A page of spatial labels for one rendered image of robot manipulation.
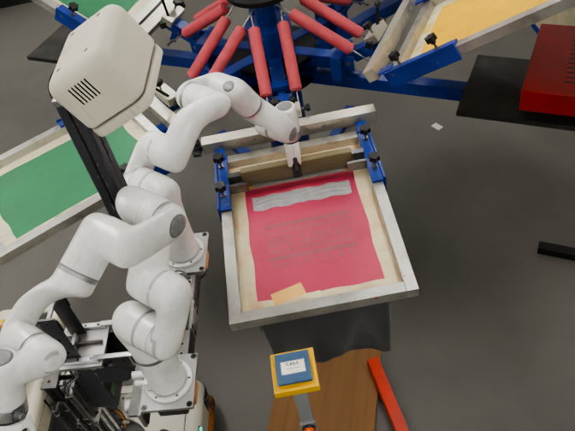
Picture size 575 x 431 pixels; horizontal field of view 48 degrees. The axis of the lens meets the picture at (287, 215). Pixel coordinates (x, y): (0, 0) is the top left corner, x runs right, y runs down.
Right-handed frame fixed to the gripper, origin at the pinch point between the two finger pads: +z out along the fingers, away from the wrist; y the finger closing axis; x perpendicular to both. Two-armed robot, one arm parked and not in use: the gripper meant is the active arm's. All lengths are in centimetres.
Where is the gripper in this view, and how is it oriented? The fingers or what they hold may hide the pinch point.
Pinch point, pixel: (296, 168)
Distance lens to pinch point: 237.7
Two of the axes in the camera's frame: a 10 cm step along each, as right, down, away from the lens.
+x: 9.8, -1.9, -0.2
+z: 1.5, 6.8, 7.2
